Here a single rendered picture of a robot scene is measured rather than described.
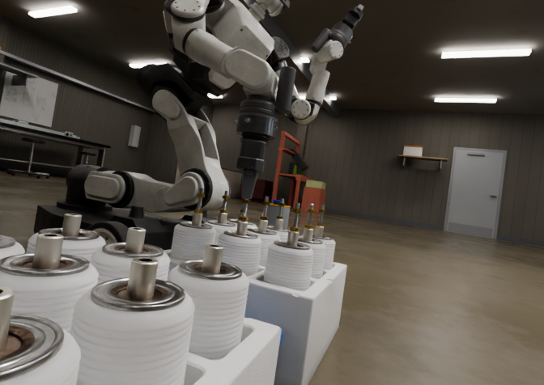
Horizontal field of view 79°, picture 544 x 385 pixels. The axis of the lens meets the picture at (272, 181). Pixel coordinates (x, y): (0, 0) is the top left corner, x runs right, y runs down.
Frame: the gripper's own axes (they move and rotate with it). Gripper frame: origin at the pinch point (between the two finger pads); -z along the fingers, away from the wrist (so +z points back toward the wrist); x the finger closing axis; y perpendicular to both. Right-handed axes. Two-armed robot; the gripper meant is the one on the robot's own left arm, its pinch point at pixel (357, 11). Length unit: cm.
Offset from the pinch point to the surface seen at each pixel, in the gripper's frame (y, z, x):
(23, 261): 6, 113, 86
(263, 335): -19, 108, 80
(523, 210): -554, -308, -588
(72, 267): 2, 111, 87
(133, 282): -4, 107, 92
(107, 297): -3, 109, 93
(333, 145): -122, -250, -810
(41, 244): 5, 111, 87
